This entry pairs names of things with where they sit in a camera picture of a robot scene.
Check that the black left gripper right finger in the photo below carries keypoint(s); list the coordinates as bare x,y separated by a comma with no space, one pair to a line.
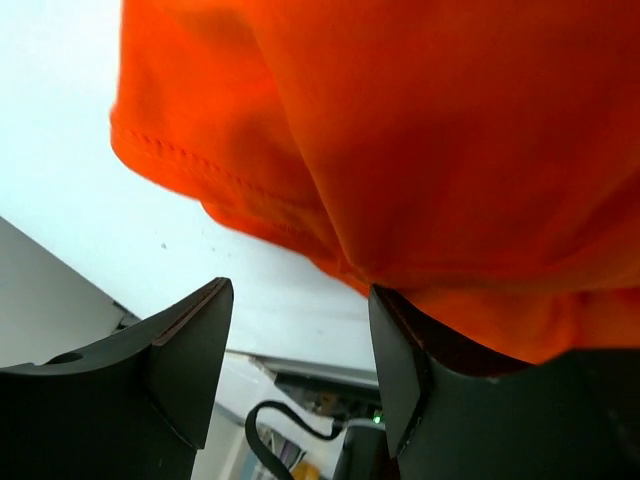
455,409

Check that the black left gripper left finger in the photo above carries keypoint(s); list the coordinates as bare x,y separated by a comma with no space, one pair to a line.
134,405

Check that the orange t shirt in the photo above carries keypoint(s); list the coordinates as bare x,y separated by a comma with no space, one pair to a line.
479,157

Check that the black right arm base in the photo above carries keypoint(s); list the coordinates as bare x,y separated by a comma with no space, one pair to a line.
343,437

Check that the aluminium table edge rail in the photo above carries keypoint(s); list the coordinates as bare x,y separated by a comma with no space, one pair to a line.
276,365

